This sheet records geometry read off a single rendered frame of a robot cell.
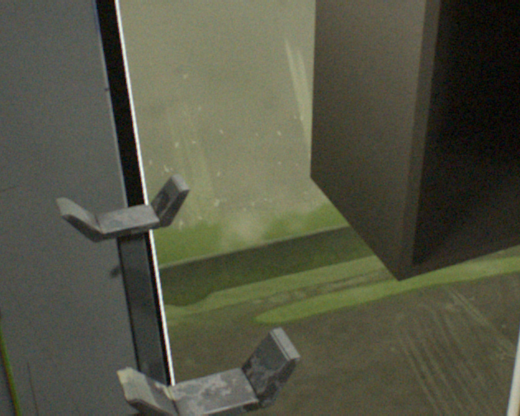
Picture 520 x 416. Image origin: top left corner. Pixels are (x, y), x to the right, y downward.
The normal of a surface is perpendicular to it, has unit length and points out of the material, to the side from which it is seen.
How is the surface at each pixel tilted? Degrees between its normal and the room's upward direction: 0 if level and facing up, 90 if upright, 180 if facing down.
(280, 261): 90
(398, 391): 0
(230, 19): 57
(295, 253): 91
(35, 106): 90
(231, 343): 0
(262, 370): 45
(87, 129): 90
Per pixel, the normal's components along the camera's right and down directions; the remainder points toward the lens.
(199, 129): 0.21, -0.16
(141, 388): 0.61, -0.78
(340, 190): -0.91, 0.24
